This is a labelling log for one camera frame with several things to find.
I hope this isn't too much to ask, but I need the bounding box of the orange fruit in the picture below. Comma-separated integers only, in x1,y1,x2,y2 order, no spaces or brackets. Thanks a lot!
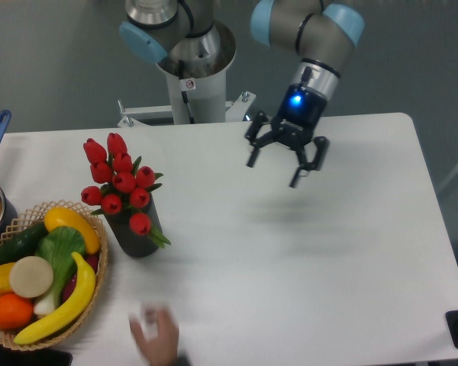
0,293,34,330

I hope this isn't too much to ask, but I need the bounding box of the beige round disc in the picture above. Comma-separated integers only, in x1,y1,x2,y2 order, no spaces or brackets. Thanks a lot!
9,256,53,298

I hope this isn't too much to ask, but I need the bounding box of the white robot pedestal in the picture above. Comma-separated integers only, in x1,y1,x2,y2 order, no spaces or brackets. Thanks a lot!
120,21,256,124

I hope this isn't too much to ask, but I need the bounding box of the dark red vegetable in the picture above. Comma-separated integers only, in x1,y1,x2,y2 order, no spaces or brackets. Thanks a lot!
61,254,99,303

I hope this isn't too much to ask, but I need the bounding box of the woven wicker basket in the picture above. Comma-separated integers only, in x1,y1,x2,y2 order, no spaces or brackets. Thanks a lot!
0,200,108,352

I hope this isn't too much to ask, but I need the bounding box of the dark grey ribbed vase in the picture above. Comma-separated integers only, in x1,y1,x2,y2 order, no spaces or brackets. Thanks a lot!
105,194,163,258

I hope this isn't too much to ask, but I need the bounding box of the green cucumber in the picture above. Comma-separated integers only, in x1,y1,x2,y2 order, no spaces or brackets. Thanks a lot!
0,222,48,265

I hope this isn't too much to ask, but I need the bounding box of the red tulip bouquet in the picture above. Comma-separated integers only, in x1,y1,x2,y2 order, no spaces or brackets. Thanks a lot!
81,133,171,248

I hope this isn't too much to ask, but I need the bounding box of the black object bottom left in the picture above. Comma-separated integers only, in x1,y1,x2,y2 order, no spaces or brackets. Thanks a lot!
0,346,73,366

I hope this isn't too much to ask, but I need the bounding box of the blurred human hand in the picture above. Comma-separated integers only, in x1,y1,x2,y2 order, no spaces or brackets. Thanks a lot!
128,306,179,366

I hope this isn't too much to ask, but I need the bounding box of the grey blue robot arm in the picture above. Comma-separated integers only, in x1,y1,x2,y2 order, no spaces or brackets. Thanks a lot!
119,1,364,177

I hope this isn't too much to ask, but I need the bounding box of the yellow banana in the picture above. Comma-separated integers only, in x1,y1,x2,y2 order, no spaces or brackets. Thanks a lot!
14,252,96,345

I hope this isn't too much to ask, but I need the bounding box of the green bok choy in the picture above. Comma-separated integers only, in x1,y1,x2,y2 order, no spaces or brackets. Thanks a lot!
34,226,85,318

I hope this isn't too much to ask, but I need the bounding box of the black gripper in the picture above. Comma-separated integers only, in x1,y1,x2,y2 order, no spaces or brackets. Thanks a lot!
245,84,329,188

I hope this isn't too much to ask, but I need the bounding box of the yellow squash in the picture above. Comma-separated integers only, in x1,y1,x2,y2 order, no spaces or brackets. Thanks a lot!
44,207,101,255

